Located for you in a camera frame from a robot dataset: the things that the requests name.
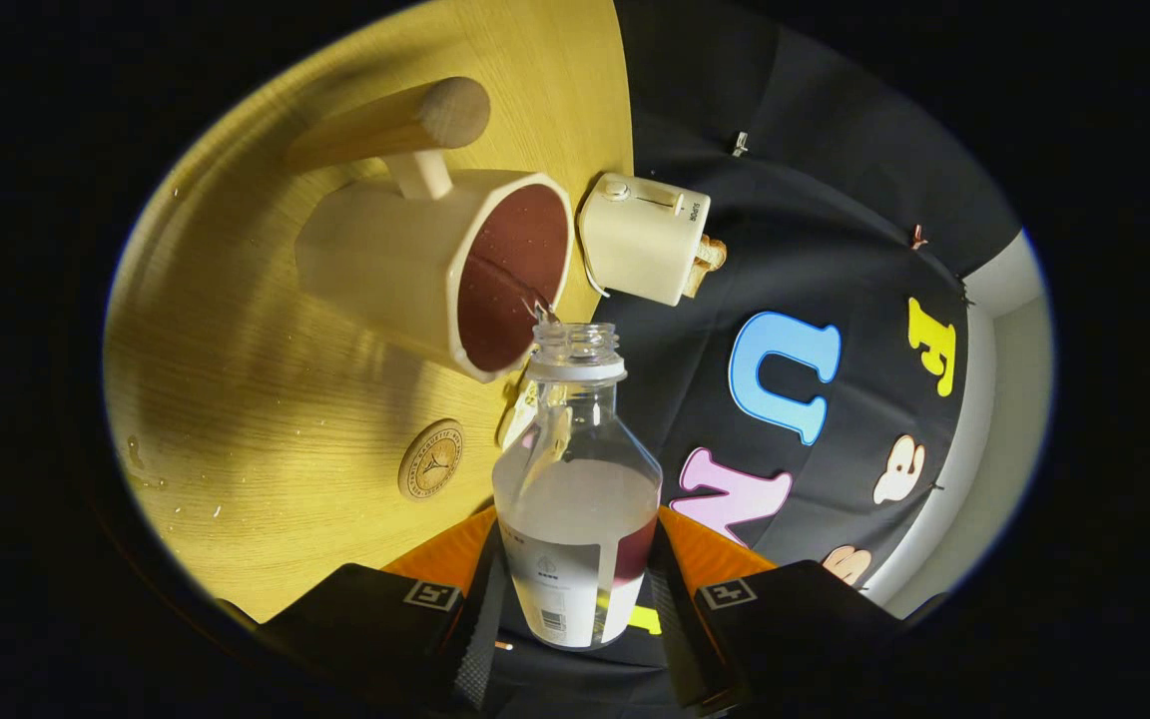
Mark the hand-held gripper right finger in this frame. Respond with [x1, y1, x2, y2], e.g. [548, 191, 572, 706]
[647, 504, 900, 715]

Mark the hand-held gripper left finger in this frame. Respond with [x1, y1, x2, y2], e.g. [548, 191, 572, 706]
[256, 507, 511, 715]

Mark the clear juice bottle white label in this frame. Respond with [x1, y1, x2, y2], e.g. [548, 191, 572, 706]
[492, 321, 664, 651]

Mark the round wooden coaster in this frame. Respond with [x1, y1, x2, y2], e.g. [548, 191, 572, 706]
[397, 418, 465, 501]

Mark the cream cup wooden handle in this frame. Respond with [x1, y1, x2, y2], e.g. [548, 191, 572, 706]
[287, 77, 576, 384]

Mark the white divided grain dish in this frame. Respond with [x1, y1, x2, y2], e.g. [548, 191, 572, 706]
[497, 377, 542, 450]

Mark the wooden table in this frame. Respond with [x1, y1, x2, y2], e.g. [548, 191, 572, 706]
[101, 0, 636, 625]

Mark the cream toaster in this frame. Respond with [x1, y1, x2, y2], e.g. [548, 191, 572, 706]
[578, 172, 712, 308]

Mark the black backdrop cloth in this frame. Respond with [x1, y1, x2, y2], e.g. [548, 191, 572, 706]
[490, 0, 1025, 705]

